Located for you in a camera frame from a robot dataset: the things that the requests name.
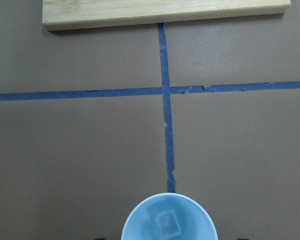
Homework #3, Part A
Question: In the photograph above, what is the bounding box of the bamboo cutting board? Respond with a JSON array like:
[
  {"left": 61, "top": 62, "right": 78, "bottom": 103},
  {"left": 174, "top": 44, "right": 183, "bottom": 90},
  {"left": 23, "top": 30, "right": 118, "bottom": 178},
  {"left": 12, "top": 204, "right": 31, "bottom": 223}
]
[{"left": 42, "top": 0, "right": 291, "bottom": 32}]

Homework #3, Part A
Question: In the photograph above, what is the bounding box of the clear ice cube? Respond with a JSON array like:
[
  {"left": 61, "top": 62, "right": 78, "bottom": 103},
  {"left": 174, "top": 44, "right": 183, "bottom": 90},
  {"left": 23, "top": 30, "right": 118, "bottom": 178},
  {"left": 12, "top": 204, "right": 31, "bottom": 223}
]
[{"left": 155, "top": 210, "right": 181, "bottom": 240}]

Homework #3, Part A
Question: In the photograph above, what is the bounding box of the light blue paper cup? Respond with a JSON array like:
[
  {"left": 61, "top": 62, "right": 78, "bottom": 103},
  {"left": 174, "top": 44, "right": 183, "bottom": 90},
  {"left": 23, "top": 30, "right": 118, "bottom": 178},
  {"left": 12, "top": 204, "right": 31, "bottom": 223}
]
[{"left": 121, "top": 192, "right": 218, "bottom": 240}]

